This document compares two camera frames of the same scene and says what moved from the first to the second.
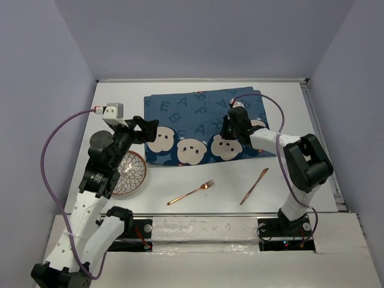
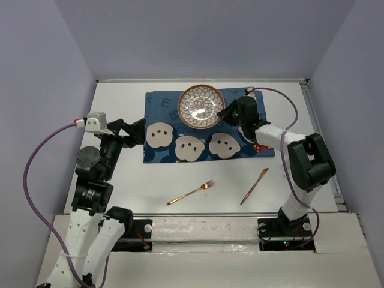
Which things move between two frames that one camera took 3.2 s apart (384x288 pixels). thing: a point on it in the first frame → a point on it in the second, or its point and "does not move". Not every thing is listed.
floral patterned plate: x=133 y=171 → x=198 y=105
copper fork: x=203 y=186 does not move
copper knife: x=252 y=188 does not move
